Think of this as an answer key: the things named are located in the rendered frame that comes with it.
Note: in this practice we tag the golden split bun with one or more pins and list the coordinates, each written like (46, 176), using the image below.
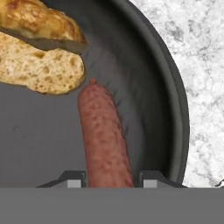
(40, 55)

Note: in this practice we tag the dark grey bowl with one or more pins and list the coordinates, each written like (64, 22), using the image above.
(151, 96)

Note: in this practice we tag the reddish brown sausage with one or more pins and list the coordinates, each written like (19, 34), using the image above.
(103, 137)

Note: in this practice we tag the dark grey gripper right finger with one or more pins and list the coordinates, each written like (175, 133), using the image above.
(151, 177)

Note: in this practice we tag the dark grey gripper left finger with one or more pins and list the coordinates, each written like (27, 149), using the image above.
(73, 178)

